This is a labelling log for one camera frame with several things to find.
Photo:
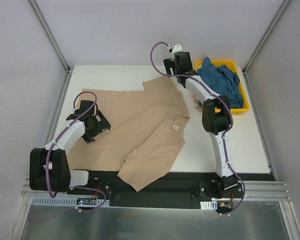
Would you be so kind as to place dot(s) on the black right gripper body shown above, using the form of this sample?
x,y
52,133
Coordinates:
x,y
168,66

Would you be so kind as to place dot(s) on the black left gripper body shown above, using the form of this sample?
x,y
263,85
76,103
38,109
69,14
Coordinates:
x,y
99,127

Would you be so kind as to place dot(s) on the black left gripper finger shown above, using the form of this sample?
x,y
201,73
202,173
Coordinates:
x,y
88,139
103,124

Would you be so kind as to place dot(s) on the beige t shirt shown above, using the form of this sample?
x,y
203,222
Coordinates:
x,y
146,135

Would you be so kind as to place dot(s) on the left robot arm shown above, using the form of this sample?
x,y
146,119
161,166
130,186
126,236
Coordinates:
x,y
48,166

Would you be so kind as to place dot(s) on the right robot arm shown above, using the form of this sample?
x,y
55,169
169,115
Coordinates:
x,y
217,120

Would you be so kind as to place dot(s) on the blue t shirt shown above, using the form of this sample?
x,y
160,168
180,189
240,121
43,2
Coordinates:
x,y
222,82

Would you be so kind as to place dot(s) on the yellow plastic bin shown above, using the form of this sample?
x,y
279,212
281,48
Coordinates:
x,y
242,105

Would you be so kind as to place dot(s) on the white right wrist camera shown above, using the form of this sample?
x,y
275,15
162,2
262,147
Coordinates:
x,y
175,48

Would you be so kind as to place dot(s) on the left aluminium frame post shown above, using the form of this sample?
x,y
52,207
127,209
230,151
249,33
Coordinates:
x,y
48,33

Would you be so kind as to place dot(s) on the aluminium frame post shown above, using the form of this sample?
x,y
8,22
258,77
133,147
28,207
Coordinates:
x,y
266,35
48,33

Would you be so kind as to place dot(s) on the left white cable duct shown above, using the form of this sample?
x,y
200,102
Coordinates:
x,y
81,202

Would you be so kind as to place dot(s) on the white cable duct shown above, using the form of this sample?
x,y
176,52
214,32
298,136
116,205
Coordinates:
x,y
81,202
208,205

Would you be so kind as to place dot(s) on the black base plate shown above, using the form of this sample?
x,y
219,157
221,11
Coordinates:
x,y
175,190

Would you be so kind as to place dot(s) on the right aluminium frame post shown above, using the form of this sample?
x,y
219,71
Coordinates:
x,y
266,35

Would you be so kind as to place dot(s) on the right white cable duct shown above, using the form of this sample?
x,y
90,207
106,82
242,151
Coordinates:
x,y
208,205

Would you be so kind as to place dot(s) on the aluminium front rail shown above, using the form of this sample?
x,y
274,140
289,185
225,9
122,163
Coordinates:
x,y
250,186

